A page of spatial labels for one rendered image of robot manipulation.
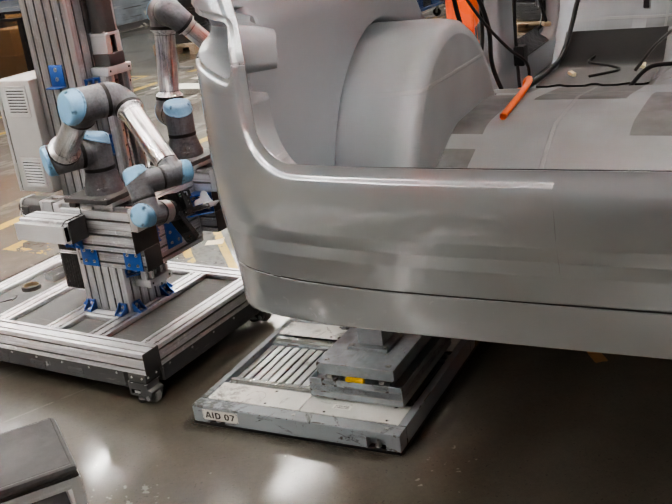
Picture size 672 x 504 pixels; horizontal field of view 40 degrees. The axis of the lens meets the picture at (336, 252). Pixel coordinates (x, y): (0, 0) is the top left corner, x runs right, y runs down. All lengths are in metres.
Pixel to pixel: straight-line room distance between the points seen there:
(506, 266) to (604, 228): 0.23
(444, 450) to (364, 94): 1.21
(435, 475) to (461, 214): 1.35
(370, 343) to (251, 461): 0.59
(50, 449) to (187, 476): 0.55
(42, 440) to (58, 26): 1.62
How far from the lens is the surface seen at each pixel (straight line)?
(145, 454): 3.45
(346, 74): 2.87
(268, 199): 2.14
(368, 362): 3.30
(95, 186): 3.63
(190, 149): 3.97
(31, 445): 2.99
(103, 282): 4.10
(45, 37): 3.88
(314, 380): 3.38
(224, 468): 3.27
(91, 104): 3.19
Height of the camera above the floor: 1.73
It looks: 20 degrees down
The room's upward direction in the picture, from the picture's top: 7 degrees counter-clockwise
